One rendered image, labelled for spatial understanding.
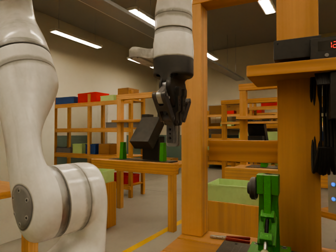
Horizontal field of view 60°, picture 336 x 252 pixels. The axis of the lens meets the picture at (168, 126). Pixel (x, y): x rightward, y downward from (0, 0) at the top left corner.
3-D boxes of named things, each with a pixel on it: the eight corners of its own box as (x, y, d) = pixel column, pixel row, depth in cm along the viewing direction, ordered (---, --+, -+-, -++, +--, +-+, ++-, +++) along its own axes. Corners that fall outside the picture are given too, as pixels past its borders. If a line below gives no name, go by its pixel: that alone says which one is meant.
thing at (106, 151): (129, 198, 584) (130, 86, 590) (48, 187, 709) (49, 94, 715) (145, 193, 630) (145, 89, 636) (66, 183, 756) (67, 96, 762)
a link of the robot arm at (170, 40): (149, 68, 61) (149, 39, 61) (200, 63, 57) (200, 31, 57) (125, 58, 53) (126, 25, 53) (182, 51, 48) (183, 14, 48)
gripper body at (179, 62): (183, 48, 49) (183, 104, 48) (200, 59, 56) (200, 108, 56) (144, 53, 52) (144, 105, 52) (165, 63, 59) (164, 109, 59)
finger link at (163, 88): (159, 78, 51) (163, 89, 53) (150, 95, 49) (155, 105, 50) (172, 77, 50) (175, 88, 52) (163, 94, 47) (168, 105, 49)
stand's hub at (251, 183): (255, 202, 94) (255, 178, 94) (245, 201, 95) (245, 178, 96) (258, 197, 101) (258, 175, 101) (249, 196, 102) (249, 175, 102)
